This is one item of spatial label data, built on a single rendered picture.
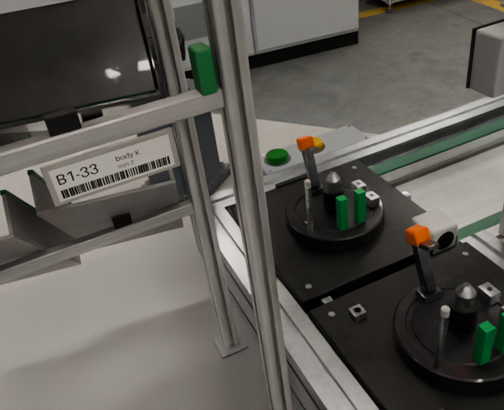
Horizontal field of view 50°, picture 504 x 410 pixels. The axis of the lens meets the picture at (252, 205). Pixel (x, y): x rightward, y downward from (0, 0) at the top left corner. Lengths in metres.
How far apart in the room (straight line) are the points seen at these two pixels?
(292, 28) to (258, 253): 3.56
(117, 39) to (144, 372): 0.51
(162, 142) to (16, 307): 0.64
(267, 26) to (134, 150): 3.56
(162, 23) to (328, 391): 0.41
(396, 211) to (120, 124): 0.53
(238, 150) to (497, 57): 0.35
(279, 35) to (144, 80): 3.57
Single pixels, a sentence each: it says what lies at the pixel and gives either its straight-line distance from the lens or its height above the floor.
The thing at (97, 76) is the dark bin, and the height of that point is 1.32.
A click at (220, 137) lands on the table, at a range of 1.29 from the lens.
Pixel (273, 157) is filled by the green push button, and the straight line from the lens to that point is 0.95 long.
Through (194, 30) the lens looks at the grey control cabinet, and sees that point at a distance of 3.76.
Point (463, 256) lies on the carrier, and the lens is 0.75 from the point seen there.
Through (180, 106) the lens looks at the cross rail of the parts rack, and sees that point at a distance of 0.37.
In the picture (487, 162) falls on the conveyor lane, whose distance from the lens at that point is 1.05.
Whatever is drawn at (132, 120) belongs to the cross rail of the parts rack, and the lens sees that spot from 0.37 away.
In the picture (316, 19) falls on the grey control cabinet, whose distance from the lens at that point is 4.03.
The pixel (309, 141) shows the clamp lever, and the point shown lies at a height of 1.07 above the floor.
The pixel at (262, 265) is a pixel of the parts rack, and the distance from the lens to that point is 0.47.
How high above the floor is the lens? 1.46
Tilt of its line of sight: 35 degrees down
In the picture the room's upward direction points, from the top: 8 degrees counter-clockwise
